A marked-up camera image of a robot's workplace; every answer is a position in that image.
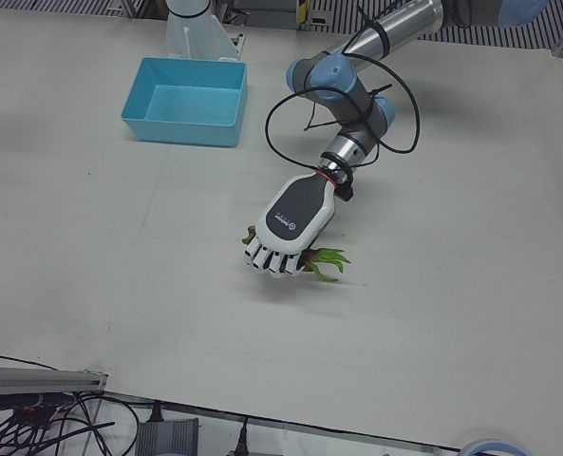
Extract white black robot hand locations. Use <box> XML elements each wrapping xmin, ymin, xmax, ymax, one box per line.
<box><xmin>240</xmin><ymin>171</ymin><xmax>338</xmax><ymax>280</ymax></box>

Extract red dragon fruit green leaves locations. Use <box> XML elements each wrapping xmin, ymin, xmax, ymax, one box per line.
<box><xmin>240</xmin><ymin>226</ymin><xmax>354</xmax><ymax>284</ymax></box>

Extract light blue plastic bin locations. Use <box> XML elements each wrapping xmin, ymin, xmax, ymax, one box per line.
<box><xmin>120</xmin><ymin>56</ymin><xmax>249</xmax><ymax>148</ymax></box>

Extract grey power box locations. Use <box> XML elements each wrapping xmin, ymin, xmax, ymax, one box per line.
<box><xmin>136</xmin><ymin>417</ymin><xmax>201</xmax><ymax>456</ymax></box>

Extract aluminium profile bar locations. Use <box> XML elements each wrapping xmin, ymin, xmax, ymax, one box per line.
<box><xmin>0</xmin><ymin>365</ymin><xmax>109</xmax><ymax>395</ymax></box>

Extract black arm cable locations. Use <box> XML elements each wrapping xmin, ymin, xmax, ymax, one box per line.
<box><xmin>264</xmin><ymin>11</ymin><xmax>423</xmax><ymax>172</ymax></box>

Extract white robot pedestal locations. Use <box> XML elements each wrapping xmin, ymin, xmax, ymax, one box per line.
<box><xmin>164</xmin><ymin>0</ymin><xmax>248</xmax><ymax>63</ymax></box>

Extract black tangled cables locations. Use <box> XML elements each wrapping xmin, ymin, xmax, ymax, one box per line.
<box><xmin>0</xmin><ymin>389</ymin><xmax>142</xmax><ymax>456</ymax></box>

